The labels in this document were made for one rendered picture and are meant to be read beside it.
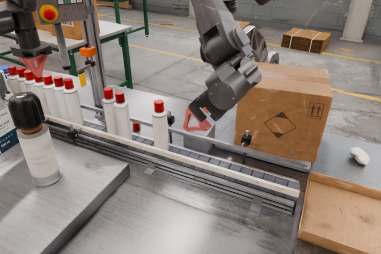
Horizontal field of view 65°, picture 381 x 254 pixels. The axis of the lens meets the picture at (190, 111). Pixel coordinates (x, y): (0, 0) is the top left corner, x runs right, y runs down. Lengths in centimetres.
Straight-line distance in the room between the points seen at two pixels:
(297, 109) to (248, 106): 16
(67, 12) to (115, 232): 77
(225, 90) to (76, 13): 80
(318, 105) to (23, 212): 95
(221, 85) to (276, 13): 581
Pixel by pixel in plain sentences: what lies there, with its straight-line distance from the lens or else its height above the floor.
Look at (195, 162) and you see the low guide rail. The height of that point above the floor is 91.
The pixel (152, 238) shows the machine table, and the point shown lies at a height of 83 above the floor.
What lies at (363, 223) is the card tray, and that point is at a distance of 106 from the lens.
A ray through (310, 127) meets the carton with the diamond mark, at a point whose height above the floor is 100.
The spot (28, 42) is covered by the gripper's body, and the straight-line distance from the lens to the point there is 98.
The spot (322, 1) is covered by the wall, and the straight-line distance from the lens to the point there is 609.
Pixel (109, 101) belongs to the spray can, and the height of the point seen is 104.
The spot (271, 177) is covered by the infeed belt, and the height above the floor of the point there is 88.
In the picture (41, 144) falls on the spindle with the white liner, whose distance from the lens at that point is 98.
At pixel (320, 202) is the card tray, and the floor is 83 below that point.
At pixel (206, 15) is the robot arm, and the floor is 142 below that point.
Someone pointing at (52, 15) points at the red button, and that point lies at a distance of 117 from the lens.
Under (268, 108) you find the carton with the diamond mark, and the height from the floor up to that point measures 105.
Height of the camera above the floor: 155
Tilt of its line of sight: 30 degrees down
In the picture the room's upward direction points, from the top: straight up
